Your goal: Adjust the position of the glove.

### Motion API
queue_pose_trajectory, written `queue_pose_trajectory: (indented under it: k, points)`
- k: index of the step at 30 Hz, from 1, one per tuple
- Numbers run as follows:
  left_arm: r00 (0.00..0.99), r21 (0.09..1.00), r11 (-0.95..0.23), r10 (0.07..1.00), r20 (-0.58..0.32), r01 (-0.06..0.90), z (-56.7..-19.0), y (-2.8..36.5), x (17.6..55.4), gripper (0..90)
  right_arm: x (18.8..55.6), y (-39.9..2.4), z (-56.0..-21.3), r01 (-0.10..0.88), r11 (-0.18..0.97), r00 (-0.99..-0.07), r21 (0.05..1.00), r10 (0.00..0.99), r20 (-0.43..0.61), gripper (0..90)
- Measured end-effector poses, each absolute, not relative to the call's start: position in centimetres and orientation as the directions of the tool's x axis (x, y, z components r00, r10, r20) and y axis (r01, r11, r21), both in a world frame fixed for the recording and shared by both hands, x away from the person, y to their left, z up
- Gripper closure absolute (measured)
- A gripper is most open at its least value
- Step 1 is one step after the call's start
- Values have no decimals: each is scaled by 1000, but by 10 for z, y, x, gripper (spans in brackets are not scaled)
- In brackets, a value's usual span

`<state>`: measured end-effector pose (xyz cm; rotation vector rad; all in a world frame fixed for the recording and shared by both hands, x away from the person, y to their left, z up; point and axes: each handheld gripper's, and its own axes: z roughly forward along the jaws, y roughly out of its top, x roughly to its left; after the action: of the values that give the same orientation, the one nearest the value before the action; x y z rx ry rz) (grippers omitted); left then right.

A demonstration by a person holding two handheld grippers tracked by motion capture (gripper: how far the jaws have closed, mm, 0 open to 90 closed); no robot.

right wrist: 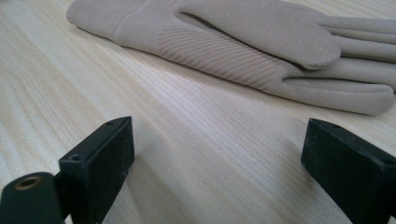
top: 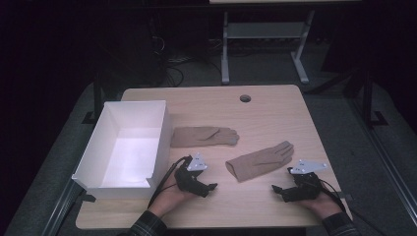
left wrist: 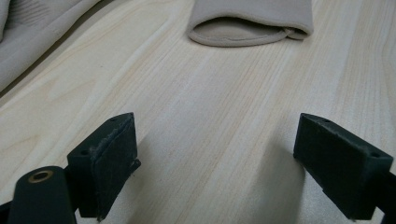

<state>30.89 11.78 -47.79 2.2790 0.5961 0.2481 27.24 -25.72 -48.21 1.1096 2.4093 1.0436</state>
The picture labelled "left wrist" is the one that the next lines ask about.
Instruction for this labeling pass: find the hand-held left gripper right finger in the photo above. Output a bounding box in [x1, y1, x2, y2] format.
[292, 112, 394, 221]

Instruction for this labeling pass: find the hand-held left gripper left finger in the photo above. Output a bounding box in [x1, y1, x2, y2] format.
[66, 112, 142, 222]

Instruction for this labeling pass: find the beige cloth garment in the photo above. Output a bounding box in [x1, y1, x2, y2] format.
[0, 0, 315, 93]

